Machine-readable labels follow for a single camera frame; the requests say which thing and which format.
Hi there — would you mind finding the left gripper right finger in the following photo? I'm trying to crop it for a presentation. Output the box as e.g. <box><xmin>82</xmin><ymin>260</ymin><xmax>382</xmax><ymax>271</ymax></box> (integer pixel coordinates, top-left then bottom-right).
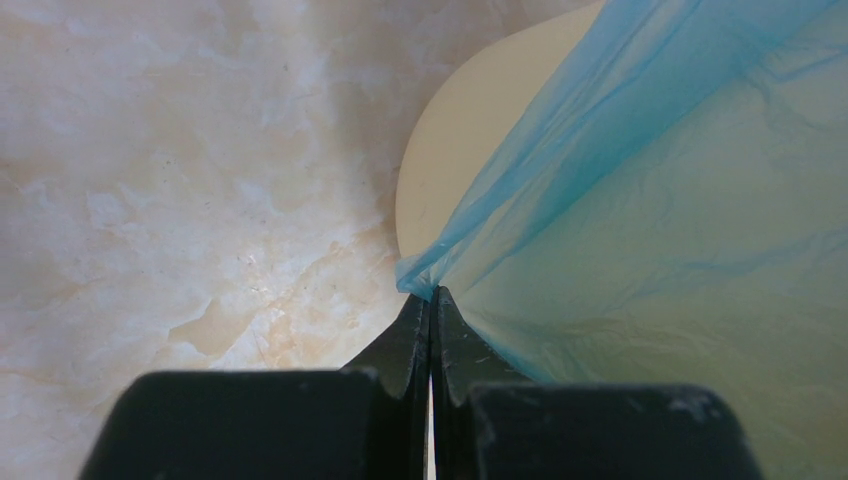
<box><xmin>431</xmin><ymin>287</ymin><xmax>762</xmax><ymax>479</ymax></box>

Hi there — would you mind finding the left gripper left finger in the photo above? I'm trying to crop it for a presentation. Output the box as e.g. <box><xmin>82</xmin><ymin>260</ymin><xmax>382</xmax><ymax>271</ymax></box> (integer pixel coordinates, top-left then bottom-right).
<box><xmin>81</xmin><ymin>297</ymin><xmax>429</xmax><ymax>479</ymax></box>

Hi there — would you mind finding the blue plastic trash bag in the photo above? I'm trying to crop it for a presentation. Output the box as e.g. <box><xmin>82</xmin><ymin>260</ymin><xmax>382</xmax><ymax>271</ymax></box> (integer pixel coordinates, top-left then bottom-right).
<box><xmin>396</xmin><ymin>1</ymin><xmax>847</xmax><ymax>479</ymax></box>

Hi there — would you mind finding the yellow capybara trash bin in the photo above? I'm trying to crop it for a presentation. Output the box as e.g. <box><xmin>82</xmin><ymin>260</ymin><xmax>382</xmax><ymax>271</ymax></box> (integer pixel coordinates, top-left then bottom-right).
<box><xmin>395</xmin><ymin>1</ymin><xmax>603</xmax><ymax>257</ymax></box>

